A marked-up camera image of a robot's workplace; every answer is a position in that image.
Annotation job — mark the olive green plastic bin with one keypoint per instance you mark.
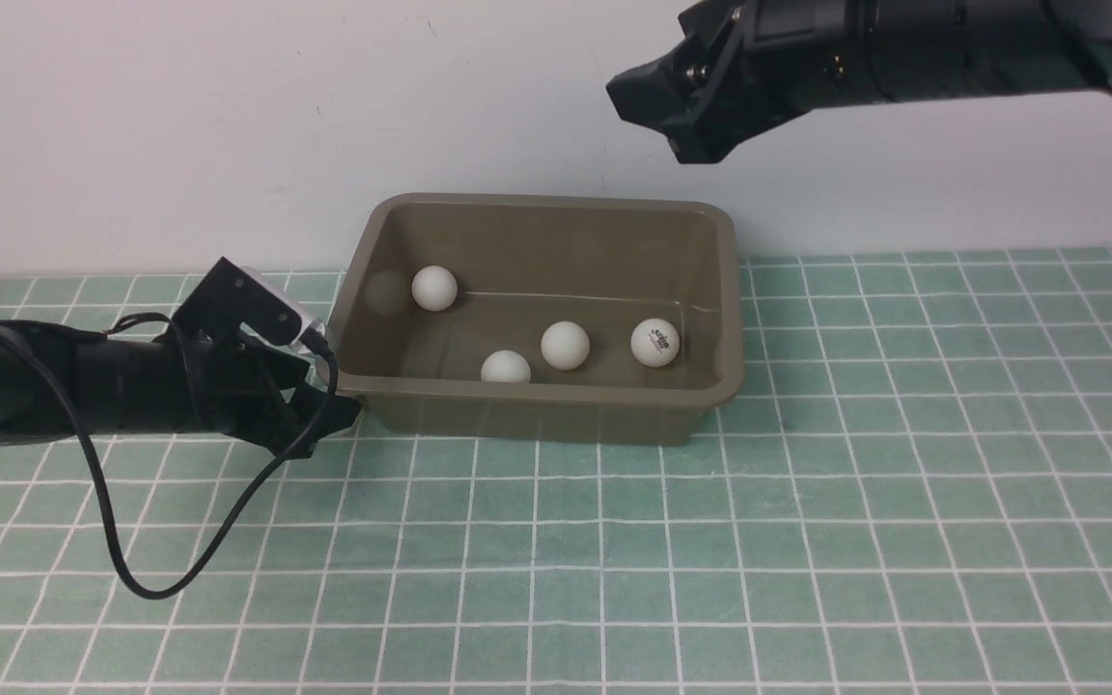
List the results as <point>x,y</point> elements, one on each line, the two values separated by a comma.
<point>523,262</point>

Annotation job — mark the white ping-pong ball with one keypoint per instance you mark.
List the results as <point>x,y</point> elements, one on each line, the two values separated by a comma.
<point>434,288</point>
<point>505,366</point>
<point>565,345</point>
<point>655,343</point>

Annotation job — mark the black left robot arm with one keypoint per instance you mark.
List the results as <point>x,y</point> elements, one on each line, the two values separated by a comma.
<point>56,381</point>

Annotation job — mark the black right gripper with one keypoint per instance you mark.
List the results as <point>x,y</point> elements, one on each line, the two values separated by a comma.
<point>757,65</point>

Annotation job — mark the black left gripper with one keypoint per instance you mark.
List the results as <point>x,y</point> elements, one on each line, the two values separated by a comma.
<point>251,392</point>

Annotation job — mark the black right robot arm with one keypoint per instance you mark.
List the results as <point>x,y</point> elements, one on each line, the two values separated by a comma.
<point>938,50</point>

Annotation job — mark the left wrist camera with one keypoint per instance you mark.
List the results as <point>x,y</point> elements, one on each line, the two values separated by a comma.
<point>231,296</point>

